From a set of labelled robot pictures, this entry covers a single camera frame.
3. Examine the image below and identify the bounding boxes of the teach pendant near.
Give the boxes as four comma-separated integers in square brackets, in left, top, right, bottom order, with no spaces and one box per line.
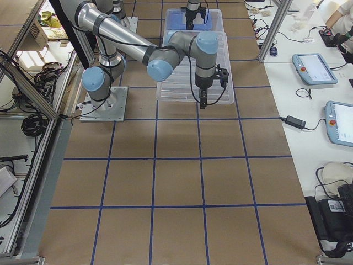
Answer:
[324,100,352,147]

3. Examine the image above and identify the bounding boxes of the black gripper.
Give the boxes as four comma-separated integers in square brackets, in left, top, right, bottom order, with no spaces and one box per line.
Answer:
[185,9,198,28]
[195,76,210,109]

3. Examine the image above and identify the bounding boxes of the clear plastic storage box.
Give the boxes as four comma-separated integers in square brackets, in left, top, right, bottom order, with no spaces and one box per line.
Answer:
[164,8,223,33]

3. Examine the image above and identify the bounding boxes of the blue plastic tray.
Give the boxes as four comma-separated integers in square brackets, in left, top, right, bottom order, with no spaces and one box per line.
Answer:
[168,9,213,30]

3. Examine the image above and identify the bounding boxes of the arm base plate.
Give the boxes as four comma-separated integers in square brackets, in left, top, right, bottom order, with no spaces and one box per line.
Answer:
[121,17,138,33]
[79,86,128,122]

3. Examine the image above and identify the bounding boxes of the black power adapter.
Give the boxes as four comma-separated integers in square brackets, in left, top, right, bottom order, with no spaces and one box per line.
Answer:
[285,115,306,130]

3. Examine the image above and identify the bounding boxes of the clear plastic box lid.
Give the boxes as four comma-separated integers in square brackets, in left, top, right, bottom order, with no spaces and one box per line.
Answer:
[156,30,236,106]

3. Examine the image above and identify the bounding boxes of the blue patterned small device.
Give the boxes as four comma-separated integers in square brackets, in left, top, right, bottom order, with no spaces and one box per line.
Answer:
[269,46,278,56]

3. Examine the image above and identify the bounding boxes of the teach pendant far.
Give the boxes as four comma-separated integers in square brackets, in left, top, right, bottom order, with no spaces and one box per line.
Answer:
[292,54,338,86]

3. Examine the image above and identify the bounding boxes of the aluminium frame post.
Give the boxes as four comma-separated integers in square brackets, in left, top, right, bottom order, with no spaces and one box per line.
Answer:
[258,0,292,62]

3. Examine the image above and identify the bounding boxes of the teach pendant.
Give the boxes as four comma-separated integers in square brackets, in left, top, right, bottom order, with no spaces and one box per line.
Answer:
[292,54,338,86]
[324,100,352,147]

